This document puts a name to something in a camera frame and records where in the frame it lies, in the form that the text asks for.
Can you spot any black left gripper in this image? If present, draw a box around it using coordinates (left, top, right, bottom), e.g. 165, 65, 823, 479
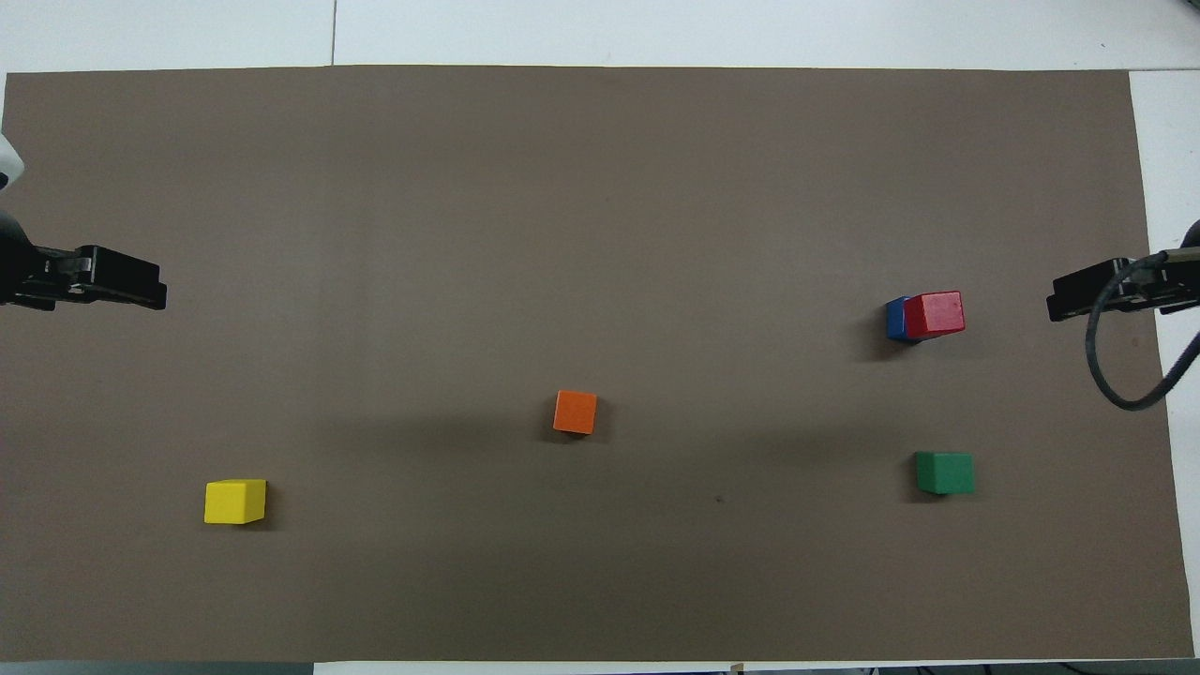
0, 210, 169, 311

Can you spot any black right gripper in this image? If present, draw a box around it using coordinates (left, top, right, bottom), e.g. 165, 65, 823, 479
1046, 219, 1200, 323

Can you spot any blue wooden block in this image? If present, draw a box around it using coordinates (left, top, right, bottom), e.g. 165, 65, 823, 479
884, 296, 925, 345

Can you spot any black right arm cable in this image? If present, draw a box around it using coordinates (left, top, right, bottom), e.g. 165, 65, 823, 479
1084, 247, 1200, 413

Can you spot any yellow wooden block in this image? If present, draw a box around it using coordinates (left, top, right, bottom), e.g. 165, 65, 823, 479
202, 478, 269, 527

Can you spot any brown paper mat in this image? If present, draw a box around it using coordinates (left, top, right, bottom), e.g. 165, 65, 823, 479
0, 64, 1197, 664

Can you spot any red wooden block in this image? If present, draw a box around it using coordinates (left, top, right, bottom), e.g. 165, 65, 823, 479
904, 290, 967, 341

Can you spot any green wooden block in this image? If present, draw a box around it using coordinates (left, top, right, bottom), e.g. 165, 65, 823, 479
914, 451, 977, 497

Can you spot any orange wooden block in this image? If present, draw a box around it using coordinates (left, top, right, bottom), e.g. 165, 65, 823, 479
551, 389, 599, 437

